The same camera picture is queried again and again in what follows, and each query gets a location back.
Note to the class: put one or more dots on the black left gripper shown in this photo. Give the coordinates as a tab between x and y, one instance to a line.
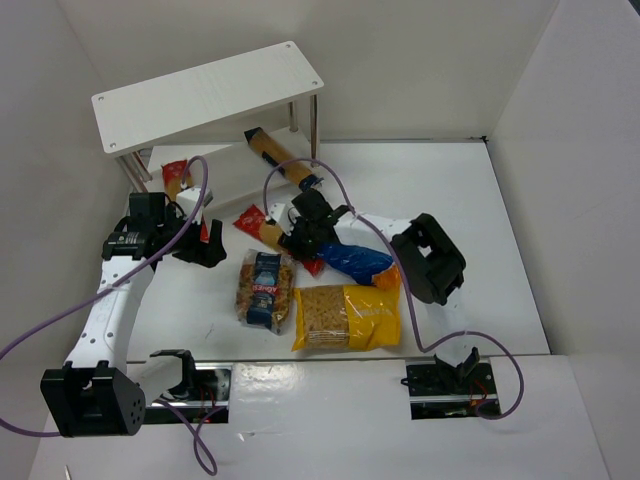
198	245

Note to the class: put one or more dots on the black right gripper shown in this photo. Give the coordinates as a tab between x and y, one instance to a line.
304	239

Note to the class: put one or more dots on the red spaghetti pack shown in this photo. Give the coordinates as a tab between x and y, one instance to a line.
255	223
176	178

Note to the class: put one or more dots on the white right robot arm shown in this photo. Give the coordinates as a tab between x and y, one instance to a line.
424	254

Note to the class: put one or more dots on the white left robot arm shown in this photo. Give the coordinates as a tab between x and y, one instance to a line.
94	393

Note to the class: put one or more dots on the blue orange pasta bag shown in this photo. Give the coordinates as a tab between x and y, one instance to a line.
367	267

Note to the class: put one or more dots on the brown spaghetti pack on shelf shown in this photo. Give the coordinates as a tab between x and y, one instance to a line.
275	154

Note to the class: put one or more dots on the white two-tier shelf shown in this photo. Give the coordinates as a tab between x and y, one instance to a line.
151	112

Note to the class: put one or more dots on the Agnesi tricolour fusilli bag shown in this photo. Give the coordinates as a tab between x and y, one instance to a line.
265	290

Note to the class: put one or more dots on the yellow macaroni bag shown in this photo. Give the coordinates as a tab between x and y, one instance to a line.
353	317

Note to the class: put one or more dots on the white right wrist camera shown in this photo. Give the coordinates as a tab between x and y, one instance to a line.
279	213

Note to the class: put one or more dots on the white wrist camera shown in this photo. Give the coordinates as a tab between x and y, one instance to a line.
279	213
188	202

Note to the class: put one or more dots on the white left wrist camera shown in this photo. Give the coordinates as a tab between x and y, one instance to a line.
188	202

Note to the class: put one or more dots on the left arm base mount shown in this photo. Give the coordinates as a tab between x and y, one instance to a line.
200	395

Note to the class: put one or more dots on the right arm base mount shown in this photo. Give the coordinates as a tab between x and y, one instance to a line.
432	398

